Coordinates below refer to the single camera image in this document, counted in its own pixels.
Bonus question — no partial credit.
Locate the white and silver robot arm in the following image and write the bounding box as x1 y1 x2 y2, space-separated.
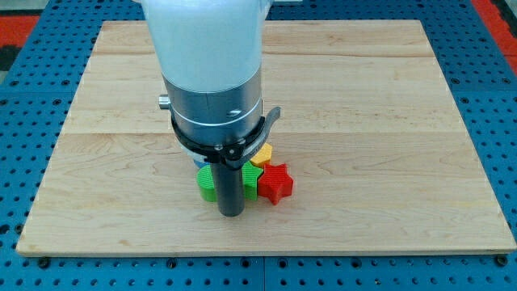
140 0 277 157

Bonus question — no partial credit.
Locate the yellow hexagon block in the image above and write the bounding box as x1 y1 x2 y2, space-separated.
250 143 273 168

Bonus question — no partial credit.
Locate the green star block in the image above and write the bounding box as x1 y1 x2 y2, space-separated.
242 162 263 200

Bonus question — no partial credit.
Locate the red star block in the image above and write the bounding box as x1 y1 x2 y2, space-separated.
258 163 294 205

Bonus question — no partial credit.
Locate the blue cube block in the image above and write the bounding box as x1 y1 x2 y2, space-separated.
193 159 209 169

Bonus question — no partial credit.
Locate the green round block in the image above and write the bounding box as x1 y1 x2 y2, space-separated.
196 165 216 202

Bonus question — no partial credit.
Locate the light wooden board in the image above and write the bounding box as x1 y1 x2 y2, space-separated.
17 20 516 257

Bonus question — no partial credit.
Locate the black quick-release clamp ring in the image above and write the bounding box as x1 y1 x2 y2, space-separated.
170 106 282 170

